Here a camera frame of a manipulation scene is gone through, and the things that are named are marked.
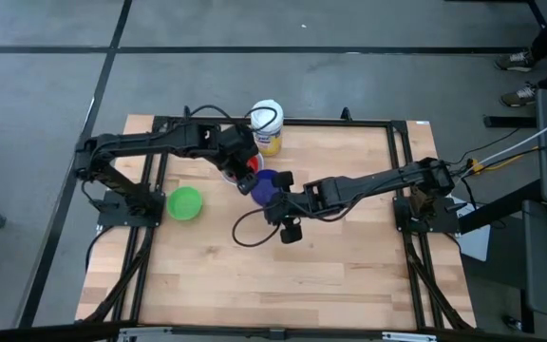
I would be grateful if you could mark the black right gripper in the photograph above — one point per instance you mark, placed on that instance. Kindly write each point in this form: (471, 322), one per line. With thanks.
(285, 205)

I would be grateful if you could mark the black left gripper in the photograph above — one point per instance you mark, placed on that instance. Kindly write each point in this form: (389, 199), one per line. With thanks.
(235, 145)

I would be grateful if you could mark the white plastic bowl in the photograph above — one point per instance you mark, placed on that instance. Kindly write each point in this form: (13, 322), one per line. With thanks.
(229, 179)

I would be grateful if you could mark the blue plastic bowl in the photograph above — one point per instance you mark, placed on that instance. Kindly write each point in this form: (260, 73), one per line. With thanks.
(263, 189)

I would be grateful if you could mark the white wipes canister yellow label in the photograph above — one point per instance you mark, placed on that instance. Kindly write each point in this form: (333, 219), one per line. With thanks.
(268, 138)

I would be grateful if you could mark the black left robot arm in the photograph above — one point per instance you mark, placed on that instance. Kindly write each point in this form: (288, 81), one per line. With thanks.
(159, 138)

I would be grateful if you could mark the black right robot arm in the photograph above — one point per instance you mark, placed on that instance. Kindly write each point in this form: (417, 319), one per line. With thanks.
(349, 187)

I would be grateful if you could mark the green plastic bowl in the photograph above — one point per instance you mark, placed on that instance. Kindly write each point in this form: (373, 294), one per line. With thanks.
(184, 203)

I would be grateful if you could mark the white paper sheet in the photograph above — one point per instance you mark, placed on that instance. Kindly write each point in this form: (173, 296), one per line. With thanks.
(475, 242)

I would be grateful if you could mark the black floor bar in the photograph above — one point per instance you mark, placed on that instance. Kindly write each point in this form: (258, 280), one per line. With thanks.
(511, 122)

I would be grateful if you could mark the person's shoe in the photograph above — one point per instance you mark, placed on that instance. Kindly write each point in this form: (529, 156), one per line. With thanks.
(515, 60)
(520, 96)

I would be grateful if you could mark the black metal table frame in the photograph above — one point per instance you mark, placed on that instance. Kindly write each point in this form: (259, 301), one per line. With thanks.
(330, 122)

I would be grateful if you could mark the silver metal rail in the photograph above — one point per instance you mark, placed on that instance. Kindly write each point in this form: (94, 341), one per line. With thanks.
(273, 335)

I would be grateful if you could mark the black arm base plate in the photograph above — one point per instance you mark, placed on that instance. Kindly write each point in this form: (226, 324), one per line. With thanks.
(112, 214)
(437, 218)

